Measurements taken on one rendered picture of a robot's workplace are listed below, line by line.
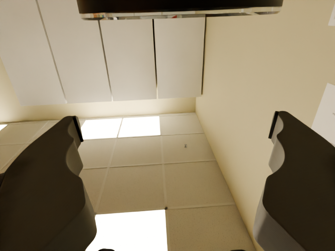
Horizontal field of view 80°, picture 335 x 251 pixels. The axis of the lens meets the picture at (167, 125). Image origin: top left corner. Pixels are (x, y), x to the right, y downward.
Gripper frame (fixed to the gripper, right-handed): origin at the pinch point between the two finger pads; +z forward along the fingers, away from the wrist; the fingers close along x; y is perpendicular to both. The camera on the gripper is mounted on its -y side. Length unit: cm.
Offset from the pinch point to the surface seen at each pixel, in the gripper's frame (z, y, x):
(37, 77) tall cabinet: 233, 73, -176
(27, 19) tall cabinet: 238, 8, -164
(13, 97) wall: 268, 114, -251
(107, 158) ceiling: 169, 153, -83
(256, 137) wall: 98, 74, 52
